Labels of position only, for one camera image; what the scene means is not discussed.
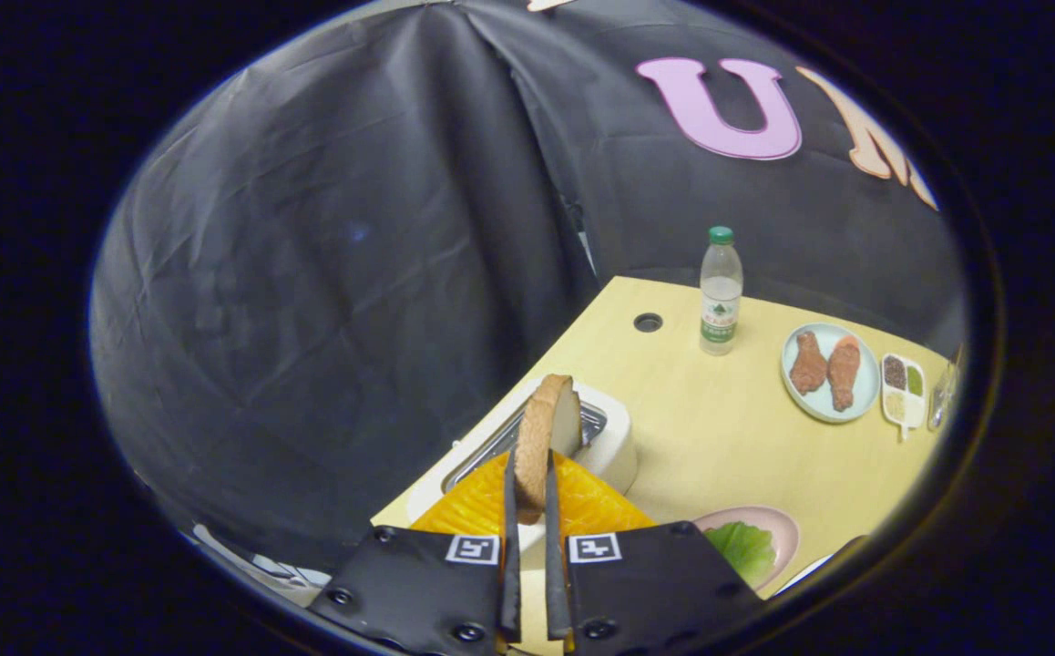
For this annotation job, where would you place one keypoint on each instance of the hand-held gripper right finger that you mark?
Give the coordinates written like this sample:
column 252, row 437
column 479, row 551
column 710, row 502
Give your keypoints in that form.
column 655, row 592

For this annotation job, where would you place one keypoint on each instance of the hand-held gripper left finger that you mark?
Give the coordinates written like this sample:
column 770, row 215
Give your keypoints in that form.
column 418, row 592

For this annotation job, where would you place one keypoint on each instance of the green lettuce leaf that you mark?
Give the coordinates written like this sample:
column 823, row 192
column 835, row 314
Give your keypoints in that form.
column 742, row 551

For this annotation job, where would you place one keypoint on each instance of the brown crust bread slice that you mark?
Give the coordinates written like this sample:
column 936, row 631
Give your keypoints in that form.
column 537, row 437

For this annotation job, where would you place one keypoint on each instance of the pink round plate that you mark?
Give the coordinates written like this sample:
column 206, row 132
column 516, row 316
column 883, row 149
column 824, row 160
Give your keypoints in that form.
column 784, row 533

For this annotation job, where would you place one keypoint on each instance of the white toaster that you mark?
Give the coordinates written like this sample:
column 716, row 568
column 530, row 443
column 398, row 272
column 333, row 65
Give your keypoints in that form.
column 614, row 446

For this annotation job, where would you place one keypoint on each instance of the white plate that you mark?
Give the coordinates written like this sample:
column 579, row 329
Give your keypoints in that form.
column 805, row 570

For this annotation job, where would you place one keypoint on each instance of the person's beige jacket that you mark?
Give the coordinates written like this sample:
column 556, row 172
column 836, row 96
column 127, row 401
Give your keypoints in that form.
column 263, row 572

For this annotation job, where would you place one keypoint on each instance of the brown meat piece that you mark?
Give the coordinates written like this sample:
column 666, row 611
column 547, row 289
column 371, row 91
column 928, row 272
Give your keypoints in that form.
column 844, row 372
column 808, row 364

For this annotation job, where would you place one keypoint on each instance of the light blue oval plate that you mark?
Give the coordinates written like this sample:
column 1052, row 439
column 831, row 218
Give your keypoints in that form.
column 866, row 383

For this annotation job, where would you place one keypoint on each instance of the clear water bottle green cap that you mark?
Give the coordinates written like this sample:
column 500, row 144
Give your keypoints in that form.
column 721, row 301

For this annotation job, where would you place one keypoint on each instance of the white divided condiment dish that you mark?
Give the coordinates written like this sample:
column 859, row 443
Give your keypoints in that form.
column 903, row 401

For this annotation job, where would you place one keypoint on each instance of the clear utensil holder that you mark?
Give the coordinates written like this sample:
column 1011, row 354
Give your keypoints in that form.
column 945, row 392

